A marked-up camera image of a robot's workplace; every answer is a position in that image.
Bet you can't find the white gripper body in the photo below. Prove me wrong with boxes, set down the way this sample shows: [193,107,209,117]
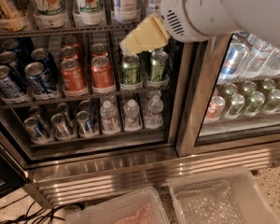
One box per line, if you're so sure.
[161,0,240,43]

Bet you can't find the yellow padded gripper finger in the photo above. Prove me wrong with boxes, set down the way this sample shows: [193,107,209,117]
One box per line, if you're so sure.
[119,15,170,54]

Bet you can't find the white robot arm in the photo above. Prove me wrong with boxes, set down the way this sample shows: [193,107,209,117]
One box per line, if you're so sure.
[119,0,280,53]

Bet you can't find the white blue label bottle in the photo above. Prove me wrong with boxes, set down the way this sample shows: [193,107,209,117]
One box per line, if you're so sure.
[113,0,140,24]

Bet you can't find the right 7up bottle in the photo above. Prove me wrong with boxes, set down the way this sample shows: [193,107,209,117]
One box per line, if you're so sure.
[76,0,105,25]

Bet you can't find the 7up bottle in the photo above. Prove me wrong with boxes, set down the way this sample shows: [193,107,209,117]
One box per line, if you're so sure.
[34,0,66,28]
[76,0,105,25]

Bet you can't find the glass fridge sliding door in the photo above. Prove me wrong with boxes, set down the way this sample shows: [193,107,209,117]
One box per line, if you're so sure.
[177,32,280,157]

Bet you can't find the right water bottle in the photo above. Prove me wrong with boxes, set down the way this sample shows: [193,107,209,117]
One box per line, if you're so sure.
[145,95,163,129]

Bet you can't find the water bottle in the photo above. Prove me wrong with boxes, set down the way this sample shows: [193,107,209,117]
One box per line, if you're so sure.
[124,99,141,132]
[145,95,163,129]
[100,100,120,134]

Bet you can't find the middle water bottle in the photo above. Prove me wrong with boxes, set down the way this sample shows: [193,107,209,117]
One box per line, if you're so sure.
[124,99,141,132]

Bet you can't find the left water bottle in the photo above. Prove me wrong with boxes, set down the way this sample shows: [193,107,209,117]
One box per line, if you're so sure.
[100,100,120,134]

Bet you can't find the left 7up bottle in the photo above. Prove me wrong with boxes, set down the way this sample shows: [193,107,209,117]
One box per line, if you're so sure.
[34,0,66,28]

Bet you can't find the stainless steel display fridge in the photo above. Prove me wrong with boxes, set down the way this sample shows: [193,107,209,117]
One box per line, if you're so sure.
[0,0,280,208]

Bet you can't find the front right green can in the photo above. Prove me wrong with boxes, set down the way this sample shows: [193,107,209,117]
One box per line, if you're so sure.
[148,50,168,82]

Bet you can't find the front left green can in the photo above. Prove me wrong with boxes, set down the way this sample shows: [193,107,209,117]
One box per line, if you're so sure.
[120,55,140,85]

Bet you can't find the red bull can behind door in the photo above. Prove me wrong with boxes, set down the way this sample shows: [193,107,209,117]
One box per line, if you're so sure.
[219,43,248,80]

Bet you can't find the front right orange can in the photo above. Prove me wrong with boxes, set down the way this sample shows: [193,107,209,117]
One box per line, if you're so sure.
[91,56,114,88]

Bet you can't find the front left orange can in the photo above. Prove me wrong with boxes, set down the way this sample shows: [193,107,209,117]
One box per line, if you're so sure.
[61,59,87,91]

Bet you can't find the orange can behind door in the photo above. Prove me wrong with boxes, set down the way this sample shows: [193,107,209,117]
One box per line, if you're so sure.
[205,96,225,120]

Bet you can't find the green can behind door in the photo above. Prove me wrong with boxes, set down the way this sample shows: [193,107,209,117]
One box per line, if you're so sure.
[225,93,245,119]

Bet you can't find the bottom right slim can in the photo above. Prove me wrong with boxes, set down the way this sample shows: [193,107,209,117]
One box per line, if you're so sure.
[76,110,95,134]

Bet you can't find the slim can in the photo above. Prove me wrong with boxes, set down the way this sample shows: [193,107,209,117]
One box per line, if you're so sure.
[23,117,49,141]
[76,110,95,134]
[51,113,73,137]

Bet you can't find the blue can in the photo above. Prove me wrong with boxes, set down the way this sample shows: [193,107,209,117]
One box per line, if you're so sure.
[0,65,25,99]
[24,62,57,95]

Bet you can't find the bottom middle slim can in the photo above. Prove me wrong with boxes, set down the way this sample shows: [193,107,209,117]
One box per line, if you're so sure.
[51,113,73,137]

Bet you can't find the bottom left slim can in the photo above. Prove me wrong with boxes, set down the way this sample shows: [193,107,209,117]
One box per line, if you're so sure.
[23,117,49,141]

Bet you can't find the front left blue can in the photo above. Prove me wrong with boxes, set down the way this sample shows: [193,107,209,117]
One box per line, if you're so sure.
[0,65,25,99]

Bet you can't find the clear bin with pink cloth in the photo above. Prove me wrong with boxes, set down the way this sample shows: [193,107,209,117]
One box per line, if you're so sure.
[65,188,170,224]

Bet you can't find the clear bin with bubble wrap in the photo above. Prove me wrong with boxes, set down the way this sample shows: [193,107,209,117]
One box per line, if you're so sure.
[169,167,280,224]

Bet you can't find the black floor cables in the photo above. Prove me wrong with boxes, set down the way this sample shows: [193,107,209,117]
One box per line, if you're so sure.
[0,193,84,224]

